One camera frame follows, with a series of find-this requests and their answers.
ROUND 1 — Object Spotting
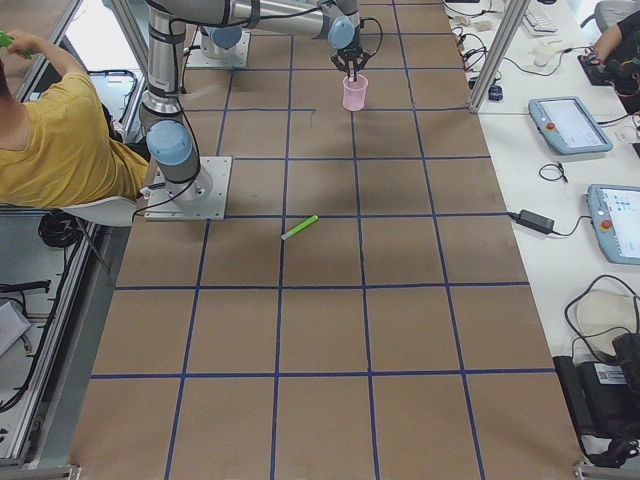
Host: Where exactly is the upper blue teach pendant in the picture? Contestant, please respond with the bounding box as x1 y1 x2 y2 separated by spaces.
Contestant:
528 96 613 155

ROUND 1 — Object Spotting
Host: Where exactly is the white keyboard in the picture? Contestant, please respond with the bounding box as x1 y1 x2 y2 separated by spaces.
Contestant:
522 1 558 37

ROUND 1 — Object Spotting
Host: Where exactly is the green marker pen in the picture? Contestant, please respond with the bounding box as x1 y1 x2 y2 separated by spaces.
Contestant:
281 215 319 241

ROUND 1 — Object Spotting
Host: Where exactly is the aluminium frame post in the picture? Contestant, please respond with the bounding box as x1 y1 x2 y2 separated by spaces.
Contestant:
468 0 529 114

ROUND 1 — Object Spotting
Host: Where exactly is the round beige disc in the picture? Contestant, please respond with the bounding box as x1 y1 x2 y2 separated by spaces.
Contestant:
575 290 639 356

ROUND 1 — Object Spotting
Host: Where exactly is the person in yellow shirt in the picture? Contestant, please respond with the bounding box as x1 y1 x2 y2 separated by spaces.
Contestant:
1 30 148 208

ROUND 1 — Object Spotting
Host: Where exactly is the translucent pink plastic cup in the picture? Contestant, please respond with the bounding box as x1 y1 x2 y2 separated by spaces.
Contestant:
342 75 368 112

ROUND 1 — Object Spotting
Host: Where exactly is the green handheld object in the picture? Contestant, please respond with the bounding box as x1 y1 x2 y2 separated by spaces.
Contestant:
0 30 37 59

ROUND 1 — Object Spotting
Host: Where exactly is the small black looped cable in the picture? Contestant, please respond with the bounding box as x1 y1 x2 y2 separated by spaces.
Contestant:
538 161 569 184

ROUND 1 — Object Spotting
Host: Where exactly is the blue teach pendant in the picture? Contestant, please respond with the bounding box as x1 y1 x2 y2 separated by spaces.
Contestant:
528 96 613 155
586 184 639 265

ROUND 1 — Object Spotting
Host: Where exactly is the white chair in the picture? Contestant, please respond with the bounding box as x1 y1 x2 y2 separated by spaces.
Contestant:
61 196 136 227

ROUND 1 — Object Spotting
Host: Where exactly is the black power adapter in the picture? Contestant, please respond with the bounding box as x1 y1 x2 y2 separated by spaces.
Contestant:
507 209 555 235

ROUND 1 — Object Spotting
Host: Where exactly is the lower blue teach pendant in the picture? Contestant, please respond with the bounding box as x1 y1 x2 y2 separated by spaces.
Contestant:
586 184 639 265

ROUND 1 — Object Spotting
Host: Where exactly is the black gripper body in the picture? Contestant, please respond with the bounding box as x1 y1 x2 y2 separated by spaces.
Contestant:
336 45 363 63

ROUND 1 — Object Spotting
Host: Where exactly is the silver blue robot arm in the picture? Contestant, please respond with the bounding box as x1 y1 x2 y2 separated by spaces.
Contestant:
140 0 374 211
202 16 358 82

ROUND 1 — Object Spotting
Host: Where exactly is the person in black shirt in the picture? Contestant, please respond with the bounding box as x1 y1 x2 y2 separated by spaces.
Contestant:
594 11 639 113

